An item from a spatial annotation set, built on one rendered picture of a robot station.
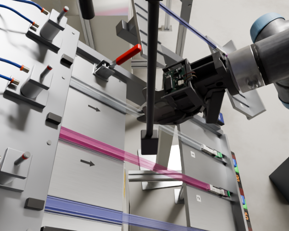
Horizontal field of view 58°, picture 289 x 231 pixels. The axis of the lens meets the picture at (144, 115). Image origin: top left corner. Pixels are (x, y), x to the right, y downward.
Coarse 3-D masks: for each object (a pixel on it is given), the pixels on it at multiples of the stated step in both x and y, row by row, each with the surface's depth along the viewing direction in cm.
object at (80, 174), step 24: (72, 72) 49; (72, 96) 46; (120, 96) 56; (72, 120) 44; (96, 120) 48; (120, 120) 52; (72, 144) 42; (120, 144) 49; (72, 168) 40; (96, 168) 43; (120, 168) 47; (48, 192) 36; (72, 192) 38; (96, 192) 41; (120, 192) 44; (48, 216) 34; (72, 216) 36
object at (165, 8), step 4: (160, 4) 78; (164, 8) 79; (168, 8) 81; (168, 12) 81; (172, 12) 81; (172, 16) 82; (176, 16) 82; (180, 20) 83; (184, 24) 85; (188, 24) 86; (188, 28) 86; (192, 28) 87; (192, 32) 88; (196, 32) 88; (200, 36) 90; (204, 36) 91; (204, 40) 91; (208, 40) 92; (212, 44) 93
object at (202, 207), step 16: (192, 128) 71; (208, 144) 74; (192, 160) 64; (208, 160) 70; (192, 176) 61; (208, 176) 66; (224, 176) 72; (192, 192) 59; (208, 192) 63; (192, 208) 56; (208, 208) 60; (224, 208) 65; (192, 224) 54; (208, 224) 58; (224, 224) 62
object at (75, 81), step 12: (72, 84) 47; (84, 84) 48; (96, 96) 50; (108, 96) 51; (120, 108) 53; (132, 108) 55; (168, 132) 62; (180, 132) 64; (192, 144) 67; (216, 156) 72
